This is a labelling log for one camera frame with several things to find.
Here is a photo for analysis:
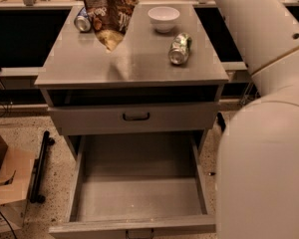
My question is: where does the green soda can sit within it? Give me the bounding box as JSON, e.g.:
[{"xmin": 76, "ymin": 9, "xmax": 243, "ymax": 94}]
[{"xmin": 168, "ymin": 32, "xmax": 192, "ymax": 65}]

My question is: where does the blue soda can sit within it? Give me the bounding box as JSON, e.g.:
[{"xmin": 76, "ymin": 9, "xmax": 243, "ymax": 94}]
[{"xmin": 74, "ymin": 7, "xmax": 92, "ymax": 33}]

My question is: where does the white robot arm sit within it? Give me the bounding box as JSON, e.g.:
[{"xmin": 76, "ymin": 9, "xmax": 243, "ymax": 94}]
[{"xmin": 214, "ymin": 0, "xmax": 299, "ymax": 239}]

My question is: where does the grey drawer cabinet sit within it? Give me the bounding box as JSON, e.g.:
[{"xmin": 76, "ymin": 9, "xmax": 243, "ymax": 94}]
[{"xmin": 35, "ymin": 4, "xmax": 228, "ymax": 152}]

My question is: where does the cardboard box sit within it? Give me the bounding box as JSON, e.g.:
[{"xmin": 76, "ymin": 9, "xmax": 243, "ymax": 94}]
[{"xmin": 0, "ymin": 135, "xmax": 35, "ymax": 233}]

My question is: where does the black bar left floor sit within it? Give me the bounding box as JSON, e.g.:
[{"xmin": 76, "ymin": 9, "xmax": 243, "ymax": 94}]
[{"xmin": 30, "ymin": 130, "xmax": 55, "ymax": 203}]

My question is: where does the black bar floor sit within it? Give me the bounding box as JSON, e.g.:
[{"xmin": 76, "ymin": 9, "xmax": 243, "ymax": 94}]
[
  {"xmin": 217, "ymin": 113, "xmax": 226, "ymax": 132},
  {"xmin": 30, "ymin": 130, "xmax": 55, "ymax": 203}
]

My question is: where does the black bar right floor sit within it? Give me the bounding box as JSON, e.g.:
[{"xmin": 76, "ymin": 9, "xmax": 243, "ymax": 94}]
[{"xmin": 217, "ymin": 113, "xmax": 226, "ymax": 132}]

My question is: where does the open grey middle drawer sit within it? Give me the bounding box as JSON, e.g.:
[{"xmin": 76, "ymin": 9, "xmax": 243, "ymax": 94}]
[{"xmin": 49, "ymin": 132, "xmax": 215, "ymax": 239}]

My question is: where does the brown chip bag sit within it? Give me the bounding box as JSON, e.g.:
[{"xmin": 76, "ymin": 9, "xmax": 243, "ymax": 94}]
[{"xmin": 84, "ymin": 0, "xmax": 138, "ymax": 52}]

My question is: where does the closed grey top drawer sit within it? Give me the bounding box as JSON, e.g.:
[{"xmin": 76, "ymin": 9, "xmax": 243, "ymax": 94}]
[{"xmin": 49, "ymin": 103, "xmax": 218, "ymax": 135}]

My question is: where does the white bowl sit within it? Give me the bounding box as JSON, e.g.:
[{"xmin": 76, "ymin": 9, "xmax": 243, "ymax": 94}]
[{"xmin": 148, "ymin": 6, "xmax": 180, "ymax": 33}]

